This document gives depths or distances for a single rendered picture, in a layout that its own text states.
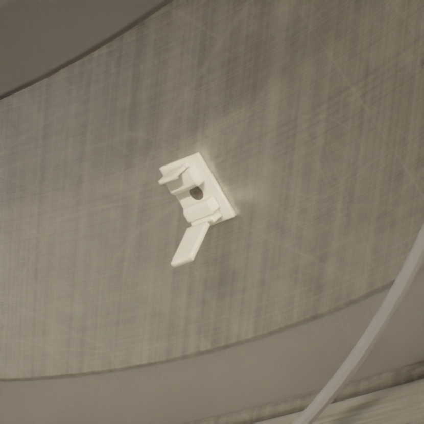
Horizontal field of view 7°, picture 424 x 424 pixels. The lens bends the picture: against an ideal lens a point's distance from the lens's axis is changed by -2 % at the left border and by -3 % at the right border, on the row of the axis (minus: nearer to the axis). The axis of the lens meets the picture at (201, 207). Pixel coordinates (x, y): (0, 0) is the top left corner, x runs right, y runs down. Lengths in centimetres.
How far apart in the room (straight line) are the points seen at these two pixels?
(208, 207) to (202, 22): 6
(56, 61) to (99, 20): 2
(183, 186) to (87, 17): 9
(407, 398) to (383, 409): 1
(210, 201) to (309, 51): 6
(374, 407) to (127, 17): 15
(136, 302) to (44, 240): 3
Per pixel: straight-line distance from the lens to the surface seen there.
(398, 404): 96
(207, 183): 96
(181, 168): 96
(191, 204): 97
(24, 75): 92
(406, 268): 90
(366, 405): 96
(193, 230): 96
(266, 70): 93
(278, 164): 95
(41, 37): 91
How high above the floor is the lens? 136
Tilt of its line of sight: 35 degrees down
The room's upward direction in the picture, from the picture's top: 6 degrees clockwise
